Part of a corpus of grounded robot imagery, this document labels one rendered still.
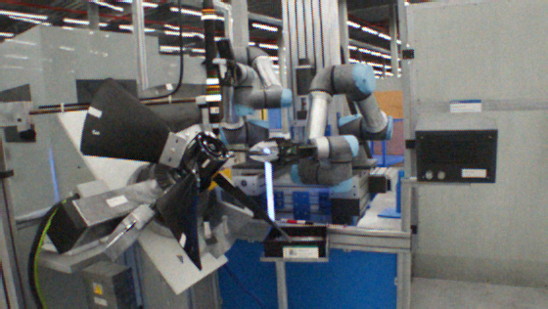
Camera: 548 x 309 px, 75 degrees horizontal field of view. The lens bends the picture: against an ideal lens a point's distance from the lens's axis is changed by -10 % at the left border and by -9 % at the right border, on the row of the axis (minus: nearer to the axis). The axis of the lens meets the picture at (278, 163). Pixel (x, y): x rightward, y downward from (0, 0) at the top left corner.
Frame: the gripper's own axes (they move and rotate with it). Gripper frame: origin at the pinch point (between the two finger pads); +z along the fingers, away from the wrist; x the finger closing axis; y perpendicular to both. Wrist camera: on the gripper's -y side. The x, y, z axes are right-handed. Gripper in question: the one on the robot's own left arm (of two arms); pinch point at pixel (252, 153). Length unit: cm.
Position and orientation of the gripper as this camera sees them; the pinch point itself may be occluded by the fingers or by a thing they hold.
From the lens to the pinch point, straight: 130.1
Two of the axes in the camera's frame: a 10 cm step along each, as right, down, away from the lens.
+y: 2.1, 2.3, -9.5
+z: -9.8, 0.9, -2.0
